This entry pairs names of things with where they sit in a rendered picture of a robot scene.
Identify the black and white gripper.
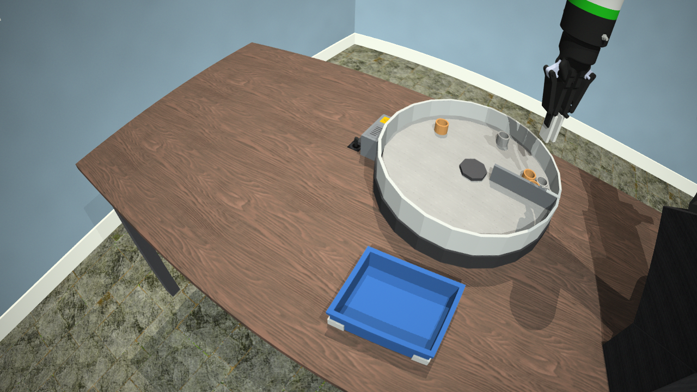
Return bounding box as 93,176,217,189
539,31,601,143

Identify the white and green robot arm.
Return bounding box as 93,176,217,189
560,0,697,213

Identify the blue plastic crate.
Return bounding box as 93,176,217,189
326,246,466,365

